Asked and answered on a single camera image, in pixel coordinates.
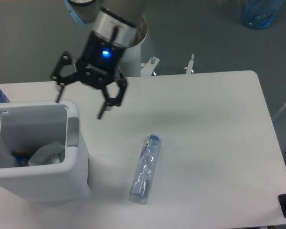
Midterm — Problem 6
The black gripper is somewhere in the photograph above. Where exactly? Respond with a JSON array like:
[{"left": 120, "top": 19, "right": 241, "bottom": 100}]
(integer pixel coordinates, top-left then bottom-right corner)
[{"left": 50, "top": 31, "right": 128, "bottom": 120}]

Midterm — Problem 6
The white trash can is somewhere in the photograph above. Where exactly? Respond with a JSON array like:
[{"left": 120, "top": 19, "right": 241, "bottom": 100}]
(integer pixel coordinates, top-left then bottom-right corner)
[{"left": 0, "top": 100, "right": 90, "bottom": 202}]

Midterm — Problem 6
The white table clamp bracket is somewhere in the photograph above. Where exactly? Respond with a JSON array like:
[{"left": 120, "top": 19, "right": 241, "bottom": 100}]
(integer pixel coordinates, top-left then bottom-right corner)
[{"left": 184, "top": 53, "right": 195, "bottom": 74}]

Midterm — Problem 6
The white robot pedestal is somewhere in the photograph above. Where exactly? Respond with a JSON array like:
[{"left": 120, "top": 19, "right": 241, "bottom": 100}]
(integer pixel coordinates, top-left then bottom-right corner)
[{"left": 119, "top": 16, "right": 160, "bottom": 77}]

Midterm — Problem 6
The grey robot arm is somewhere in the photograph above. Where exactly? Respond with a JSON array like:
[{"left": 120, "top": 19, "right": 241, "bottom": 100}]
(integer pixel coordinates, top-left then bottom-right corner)
[{"left": 51, "top": 0, "right": 147, "bottom": 119}]

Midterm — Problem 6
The clear plastic water bottle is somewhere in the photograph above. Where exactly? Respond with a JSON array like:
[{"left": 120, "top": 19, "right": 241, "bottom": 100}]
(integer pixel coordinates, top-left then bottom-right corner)
[{"left": 129, "top": 133, "right": 162, "bottom": 204}]

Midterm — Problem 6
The blue snack wrapper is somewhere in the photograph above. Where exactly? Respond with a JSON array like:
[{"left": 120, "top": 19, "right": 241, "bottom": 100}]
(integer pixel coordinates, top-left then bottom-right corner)
[{"left": 12, "top": 150, "right": 33, "bottom": 167}]

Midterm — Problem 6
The white plastic bag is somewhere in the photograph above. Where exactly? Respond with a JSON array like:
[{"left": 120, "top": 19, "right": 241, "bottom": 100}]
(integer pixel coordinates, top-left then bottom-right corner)
[{"left": 28, "top": 141, "right": 65, "bottom": 166}]

